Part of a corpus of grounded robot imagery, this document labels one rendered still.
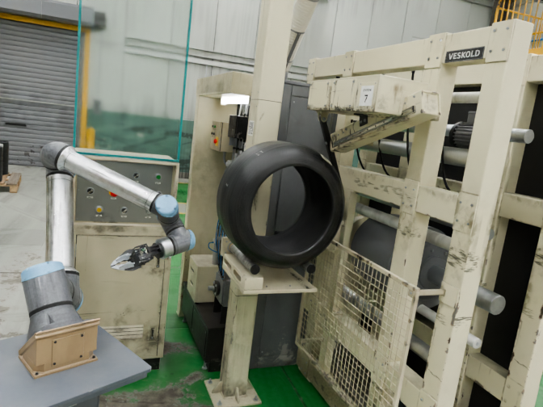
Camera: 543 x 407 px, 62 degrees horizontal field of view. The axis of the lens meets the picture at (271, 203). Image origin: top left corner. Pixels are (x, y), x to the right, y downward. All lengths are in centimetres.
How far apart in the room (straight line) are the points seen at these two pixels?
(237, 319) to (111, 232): 83
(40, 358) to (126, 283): 101
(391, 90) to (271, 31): 73
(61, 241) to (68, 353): 50
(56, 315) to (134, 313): 103
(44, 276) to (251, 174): 87
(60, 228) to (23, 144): 919
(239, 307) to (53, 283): 103
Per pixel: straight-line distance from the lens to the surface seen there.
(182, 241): 201
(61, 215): 213
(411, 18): 1349
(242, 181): 190
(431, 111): 187
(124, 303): 274
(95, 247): 262
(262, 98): 228
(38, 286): 184
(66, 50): 1114
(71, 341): 180
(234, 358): 262
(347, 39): 1245
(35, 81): 1117
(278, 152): 193
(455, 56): 203
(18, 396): 174
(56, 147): 211
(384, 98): 186
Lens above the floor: 154
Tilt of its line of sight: 10 degrees down
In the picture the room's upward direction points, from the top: 7 degrees clockwise
